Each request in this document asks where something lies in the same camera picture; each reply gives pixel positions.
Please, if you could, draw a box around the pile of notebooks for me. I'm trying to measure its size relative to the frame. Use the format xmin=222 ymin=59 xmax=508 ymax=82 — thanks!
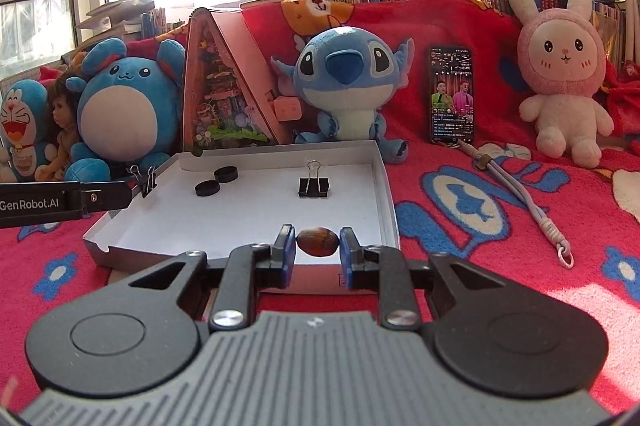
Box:
xmin=75 ymin=0 xmax=171 ymax=42

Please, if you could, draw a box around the black smartphone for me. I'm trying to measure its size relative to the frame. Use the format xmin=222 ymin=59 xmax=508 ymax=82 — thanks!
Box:
xmin=429 ymin=46 xmax=475 ymax=146

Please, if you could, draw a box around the small pink switch box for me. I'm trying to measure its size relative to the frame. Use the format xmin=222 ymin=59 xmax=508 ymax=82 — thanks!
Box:
xmin=272 ymin=96 xmax=303 ymax=123

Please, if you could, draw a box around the pink bunny plush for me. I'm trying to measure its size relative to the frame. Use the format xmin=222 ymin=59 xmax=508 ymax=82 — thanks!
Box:
xmin=507 ymin=0 xmax=615 ymax=169

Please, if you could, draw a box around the round blue mouse plush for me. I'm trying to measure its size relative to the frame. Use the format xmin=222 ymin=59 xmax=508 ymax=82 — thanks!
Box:
xmin=65 ymin=37 xmax=187 ymax=182

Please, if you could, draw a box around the blue alien plush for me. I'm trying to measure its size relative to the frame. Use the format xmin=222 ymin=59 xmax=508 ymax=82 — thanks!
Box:
xmin=270 ymin=26 xmax=416 ymax=164

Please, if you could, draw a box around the white cardboard box tray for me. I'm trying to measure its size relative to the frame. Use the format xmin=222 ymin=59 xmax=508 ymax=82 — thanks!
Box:
xmin=82 ymin=138 xmax=401 ymax=297

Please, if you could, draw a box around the grey phone lanyard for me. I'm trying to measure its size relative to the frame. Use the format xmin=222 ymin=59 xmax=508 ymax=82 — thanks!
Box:
xmin=457 ymin=141 xmax=575 ymax=268

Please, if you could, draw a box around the pink triangular miniature house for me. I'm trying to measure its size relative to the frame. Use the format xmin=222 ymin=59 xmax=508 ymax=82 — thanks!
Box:
xmin=181 ymin=7 xmax=301 ymax=157

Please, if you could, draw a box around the black binder clip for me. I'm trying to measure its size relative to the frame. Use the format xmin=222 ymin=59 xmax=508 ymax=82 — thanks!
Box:
xmin=125 ymin=165 xmax=158 ymax=198
xmin=298 ymin=160 xmax=330 ymax=198

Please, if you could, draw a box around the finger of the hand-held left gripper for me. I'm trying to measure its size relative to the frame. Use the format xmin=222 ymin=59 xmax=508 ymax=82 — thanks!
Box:
xmin=80 ymin=180 xmax=137 ymax=212

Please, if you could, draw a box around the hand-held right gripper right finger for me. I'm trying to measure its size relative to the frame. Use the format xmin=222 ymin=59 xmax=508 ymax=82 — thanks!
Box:
xmin=339 ymin=226 xmax=516 ymax=329

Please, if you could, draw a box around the brown-haired doll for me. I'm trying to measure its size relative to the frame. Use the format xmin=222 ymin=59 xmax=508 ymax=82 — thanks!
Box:
xmin=35 ymin=73 xmax=83 ymax=182

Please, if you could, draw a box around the brown walnut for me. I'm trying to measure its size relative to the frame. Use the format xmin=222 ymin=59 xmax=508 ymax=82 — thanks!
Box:
xmin=296 ymin=226 xmax=342 ymax=258

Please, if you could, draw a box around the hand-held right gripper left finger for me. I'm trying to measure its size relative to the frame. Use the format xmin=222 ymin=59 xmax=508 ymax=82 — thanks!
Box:
xmin=127 ymin=224 xmax=297 ymax=332

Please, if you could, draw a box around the red cloth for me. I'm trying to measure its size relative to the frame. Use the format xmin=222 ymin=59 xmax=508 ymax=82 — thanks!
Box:
xmin=602 ymin=58 xmax=640 ymax=152

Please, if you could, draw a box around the blue cat robot plush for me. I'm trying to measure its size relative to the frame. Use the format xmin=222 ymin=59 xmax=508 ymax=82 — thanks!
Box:
xmin=0 ymin=78 xmax=56 ymax=184

